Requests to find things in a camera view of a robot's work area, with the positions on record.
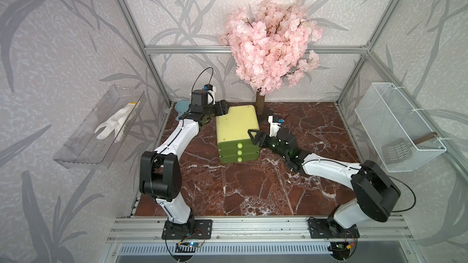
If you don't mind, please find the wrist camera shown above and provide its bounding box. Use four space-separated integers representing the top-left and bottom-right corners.
268 114 284 137
203 84 216 105

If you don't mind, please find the green yellow drawer cabinet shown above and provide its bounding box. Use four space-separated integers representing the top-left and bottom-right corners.
216 105 260 164

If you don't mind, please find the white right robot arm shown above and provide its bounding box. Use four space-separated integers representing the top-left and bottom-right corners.
247 128 401 233

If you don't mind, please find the pink cherry blossom tree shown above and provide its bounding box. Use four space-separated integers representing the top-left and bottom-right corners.
218 0 322 115

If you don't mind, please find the white glove on shelf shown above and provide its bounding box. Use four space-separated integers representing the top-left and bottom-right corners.
94 102 140 143

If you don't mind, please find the aluminium front rail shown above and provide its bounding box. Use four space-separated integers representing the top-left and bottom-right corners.
106 216 414 244

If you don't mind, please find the clear acrylic wall shelf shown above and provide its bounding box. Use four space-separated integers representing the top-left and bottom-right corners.
53 85 147 170

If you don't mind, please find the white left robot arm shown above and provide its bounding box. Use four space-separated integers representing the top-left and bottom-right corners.
139 85 230 233

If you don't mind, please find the white wire mesh basket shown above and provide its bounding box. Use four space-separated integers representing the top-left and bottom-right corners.
355 82 447 172

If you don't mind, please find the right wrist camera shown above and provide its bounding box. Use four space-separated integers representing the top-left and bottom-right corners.
268 114 284 137

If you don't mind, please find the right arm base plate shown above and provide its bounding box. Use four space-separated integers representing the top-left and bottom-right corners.
307 217 360 240

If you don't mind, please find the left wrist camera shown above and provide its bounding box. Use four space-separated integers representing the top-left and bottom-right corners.
203 84 216 105

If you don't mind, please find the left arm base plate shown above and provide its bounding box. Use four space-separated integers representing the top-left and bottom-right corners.
162 219 213 240

